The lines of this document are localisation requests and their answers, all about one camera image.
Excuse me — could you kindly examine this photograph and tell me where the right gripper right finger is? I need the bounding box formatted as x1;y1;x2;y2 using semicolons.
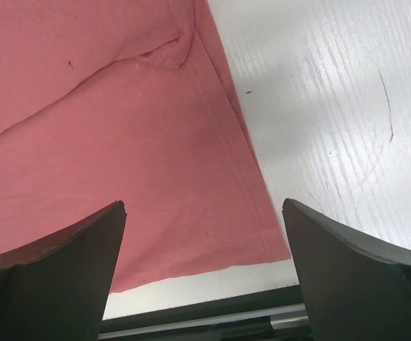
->
283;199;411;340

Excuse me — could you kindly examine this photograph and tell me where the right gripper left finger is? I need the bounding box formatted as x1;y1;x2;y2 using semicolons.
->
0;201;126;340

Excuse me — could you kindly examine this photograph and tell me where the salmon pink t shirt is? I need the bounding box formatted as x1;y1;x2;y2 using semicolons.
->
0;1;290;292

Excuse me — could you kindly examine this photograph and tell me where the front aluminium rail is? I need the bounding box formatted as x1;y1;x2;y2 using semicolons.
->
98;305;309;340

